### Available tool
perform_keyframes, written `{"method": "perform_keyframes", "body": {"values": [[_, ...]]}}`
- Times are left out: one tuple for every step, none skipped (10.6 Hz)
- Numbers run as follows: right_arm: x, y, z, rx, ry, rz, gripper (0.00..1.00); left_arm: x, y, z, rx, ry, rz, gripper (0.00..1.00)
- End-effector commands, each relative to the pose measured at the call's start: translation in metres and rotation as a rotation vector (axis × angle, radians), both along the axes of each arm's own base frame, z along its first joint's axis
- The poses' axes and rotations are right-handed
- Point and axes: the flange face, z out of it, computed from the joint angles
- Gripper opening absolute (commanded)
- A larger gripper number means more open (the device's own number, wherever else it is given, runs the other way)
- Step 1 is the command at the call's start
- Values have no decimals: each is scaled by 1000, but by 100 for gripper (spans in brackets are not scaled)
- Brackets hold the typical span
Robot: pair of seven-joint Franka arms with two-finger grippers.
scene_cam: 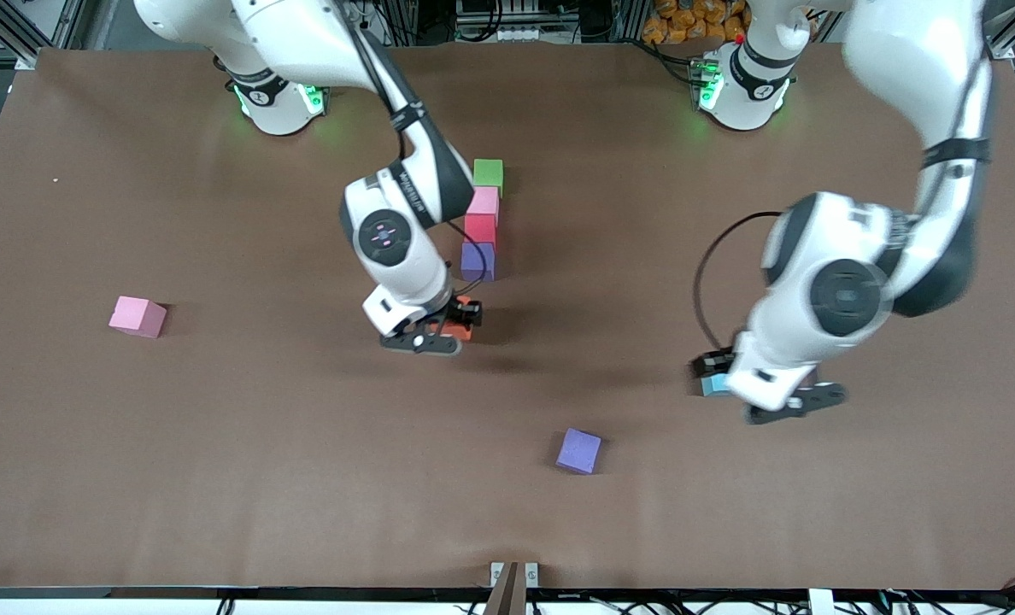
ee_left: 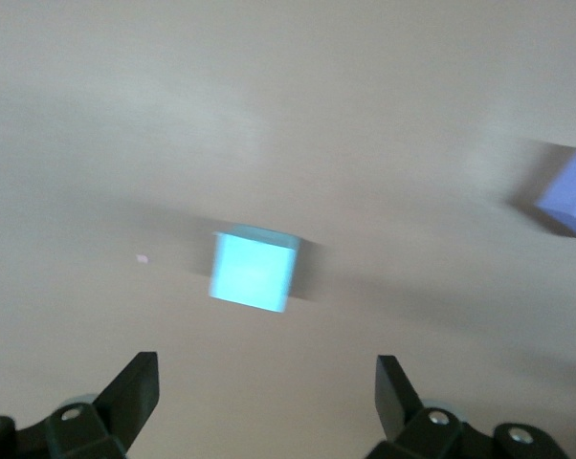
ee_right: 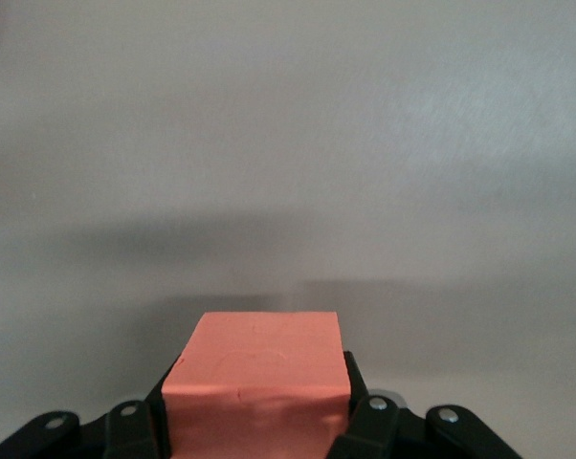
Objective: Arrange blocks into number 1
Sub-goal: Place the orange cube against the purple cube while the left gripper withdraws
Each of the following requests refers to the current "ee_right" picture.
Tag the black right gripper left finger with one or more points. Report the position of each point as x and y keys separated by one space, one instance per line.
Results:
x=130 y=430

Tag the brown table cover sheet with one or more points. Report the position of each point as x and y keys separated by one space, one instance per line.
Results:
x=288 y=143

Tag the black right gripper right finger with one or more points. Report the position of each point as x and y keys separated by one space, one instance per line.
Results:
x=379 y=430

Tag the orange foam cube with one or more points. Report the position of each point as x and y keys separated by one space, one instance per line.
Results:
x=259 y=373

